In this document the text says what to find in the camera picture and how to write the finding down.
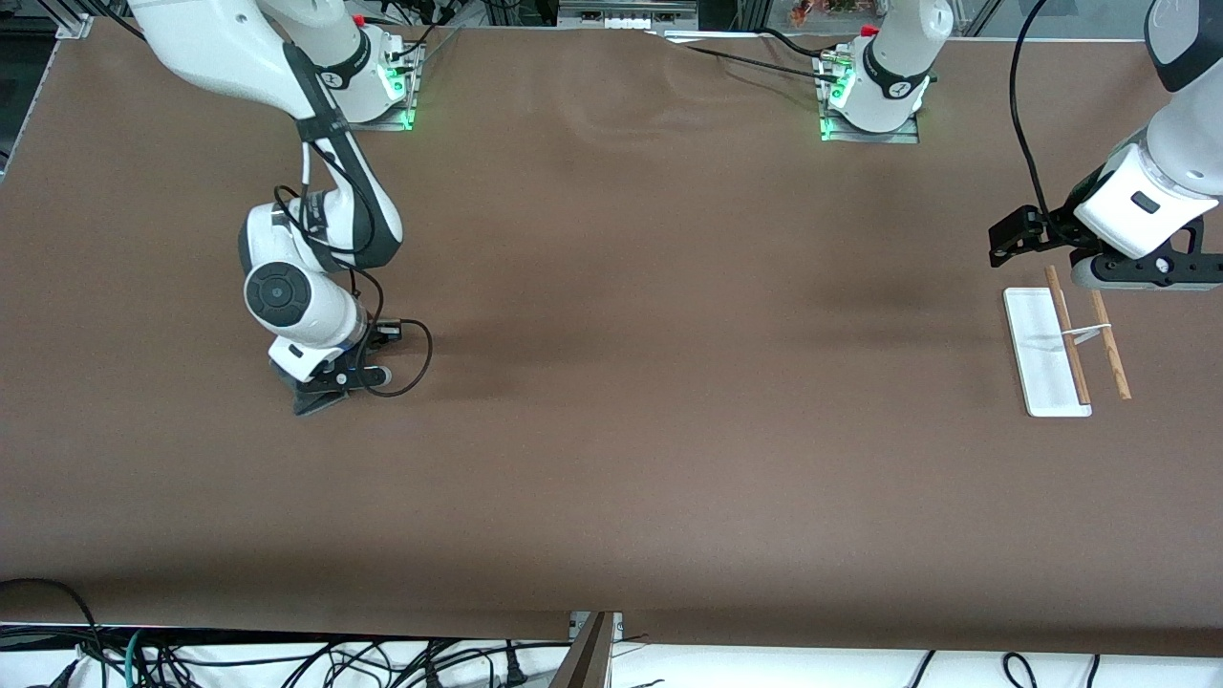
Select grey and pink towel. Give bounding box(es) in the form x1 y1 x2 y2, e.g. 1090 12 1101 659
291 382 347 418

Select wooden rack rod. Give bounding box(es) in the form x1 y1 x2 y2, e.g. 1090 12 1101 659
1043 265 1092 406
1090 290 1133 401

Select white rack base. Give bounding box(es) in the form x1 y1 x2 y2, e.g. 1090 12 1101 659
1002 287 1093 419

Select brown table cover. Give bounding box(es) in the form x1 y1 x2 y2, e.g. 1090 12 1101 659
0 19 1223 660

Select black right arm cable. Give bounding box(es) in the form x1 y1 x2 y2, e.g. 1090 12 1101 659
273 182 435 399

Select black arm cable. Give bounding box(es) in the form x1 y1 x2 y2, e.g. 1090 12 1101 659
273 182 435 399
1010 0 1064 226

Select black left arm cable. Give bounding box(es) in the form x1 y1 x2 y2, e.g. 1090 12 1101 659
1010 0 1064 226

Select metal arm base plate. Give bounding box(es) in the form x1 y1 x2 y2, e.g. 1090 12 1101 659
344 43 423 133
819 53 921 145

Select black cable on table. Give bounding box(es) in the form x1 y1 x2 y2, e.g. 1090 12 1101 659
659 29 848 77

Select thick black floor cable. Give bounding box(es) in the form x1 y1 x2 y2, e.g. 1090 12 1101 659
0 577 108 662

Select metal table edge bracket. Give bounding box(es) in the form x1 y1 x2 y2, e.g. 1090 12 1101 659
569 612 625 643

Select dark slanted post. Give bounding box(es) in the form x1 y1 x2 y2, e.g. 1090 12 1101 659
552 612 614 688

